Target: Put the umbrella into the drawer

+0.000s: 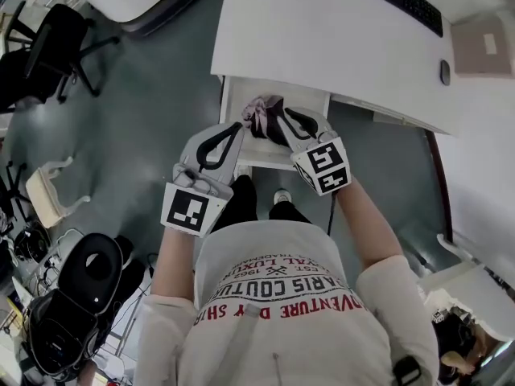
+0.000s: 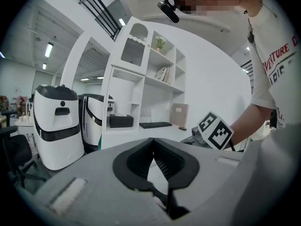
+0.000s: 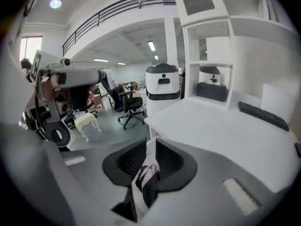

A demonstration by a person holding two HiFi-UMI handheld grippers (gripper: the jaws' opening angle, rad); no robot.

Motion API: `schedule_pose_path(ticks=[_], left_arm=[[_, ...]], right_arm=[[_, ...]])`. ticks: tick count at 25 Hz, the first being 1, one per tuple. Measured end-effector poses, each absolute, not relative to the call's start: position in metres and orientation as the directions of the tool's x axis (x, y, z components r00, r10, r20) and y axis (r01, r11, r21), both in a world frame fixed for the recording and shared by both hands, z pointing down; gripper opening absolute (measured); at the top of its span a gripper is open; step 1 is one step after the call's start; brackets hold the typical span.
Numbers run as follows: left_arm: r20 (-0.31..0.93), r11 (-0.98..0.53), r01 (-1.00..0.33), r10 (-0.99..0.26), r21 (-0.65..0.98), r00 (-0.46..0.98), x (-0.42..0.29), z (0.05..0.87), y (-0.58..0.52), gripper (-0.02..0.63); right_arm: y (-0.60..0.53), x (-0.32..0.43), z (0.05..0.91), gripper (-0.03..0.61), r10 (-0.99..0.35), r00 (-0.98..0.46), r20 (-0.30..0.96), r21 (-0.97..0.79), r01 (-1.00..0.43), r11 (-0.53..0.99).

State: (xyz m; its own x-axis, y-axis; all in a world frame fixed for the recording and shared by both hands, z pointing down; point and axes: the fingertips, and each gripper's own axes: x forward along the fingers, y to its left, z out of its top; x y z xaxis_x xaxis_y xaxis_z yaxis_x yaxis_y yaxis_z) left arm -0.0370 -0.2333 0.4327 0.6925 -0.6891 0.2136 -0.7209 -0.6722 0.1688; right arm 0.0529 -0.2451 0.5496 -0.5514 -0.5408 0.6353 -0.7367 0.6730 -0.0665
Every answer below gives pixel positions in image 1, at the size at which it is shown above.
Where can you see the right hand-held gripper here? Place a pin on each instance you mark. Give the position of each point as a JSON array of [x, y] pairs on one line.
[[326, 165]]

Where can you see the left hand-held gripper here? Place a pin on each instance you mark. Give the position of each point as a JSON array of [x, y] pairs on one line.
[[189, 209]]

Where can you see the black and pink cloth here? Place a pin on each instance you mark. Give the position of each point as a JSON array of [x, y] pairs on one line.
[[263, 115]]

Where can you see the person's left forearm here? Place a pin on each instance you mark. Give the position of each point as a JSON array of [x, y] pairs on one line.
[[173, 268]]

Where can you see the person's right forearm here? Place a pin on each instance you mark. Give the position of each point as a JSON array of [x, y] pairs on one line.
[[370, 231]]

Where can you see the white desk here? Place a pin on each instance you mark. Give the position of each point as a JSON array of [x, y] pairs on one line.
[[322, 34]]

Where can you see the person's left hand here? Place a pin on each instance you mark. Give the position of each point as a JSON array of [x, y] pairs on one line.
[[199, 183]]

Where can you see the person's white shoe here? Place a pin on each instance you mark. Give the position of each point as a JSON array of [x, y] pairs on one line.
[[243, 171], [281, 196]]

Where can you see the person's black trousers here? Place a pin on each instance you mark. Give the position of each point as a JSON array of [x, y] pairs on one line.
[[237, 203]]

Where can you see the grey computer mouse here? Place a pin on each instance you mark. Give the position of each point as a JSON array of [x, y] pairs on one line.
[[445, 72]]

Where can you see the black keyboard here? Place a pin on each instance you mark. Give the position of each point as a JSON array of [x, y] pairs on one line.
[[400, 2]]

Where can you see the small cream ornate stool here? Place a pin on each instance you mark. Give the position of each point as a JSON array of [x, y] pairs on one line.
[[44, 191]]

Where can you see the person's white printed shirt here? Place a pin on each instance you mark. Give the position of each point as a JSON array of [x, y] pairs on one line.
[[289, 328]]

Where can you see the black office chair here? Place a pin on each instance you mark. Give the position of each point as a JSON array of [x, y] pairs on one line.
[[44, 54]]

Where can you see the open black equipment case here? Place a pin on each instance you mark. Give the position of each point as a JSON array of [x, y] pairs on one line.
[[76, 304]]

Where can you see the small patterned white box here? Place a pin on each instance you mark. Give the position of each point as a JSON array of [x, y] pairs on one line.
[[437, 317]]

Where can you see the white ornate chair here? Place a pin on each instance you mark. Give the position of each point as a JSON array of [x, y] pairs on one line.
[[475, 288]]

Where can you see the black clip-on device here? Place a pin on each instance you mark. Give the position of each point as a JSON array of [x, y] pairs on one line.
[[407, 372]]

